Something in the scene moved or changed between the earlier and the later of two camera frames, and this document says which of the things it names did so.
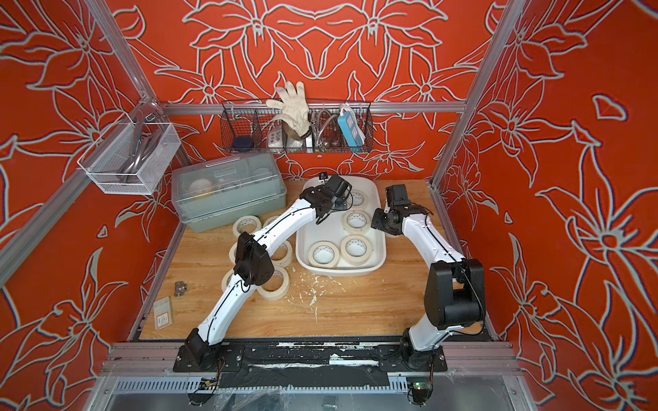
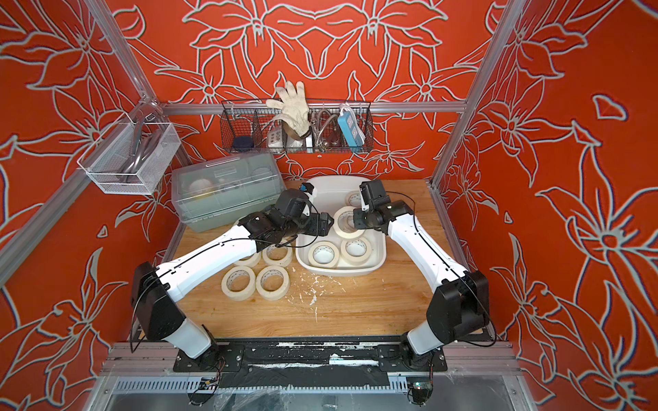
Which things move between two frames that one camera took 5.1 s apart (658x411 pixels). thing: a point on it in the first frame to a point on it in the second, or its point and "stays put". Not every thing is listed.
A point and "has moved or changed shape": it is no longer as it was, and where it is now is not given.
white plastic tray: [343, 242] stays put
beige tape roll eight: [283, 255] stays put
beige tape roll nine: [279, 294] stays put
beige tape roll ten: [356, 221] has moved or changed shape
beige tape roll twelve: [320, 265] stays put
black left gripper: [342, 204] to [320, 220]
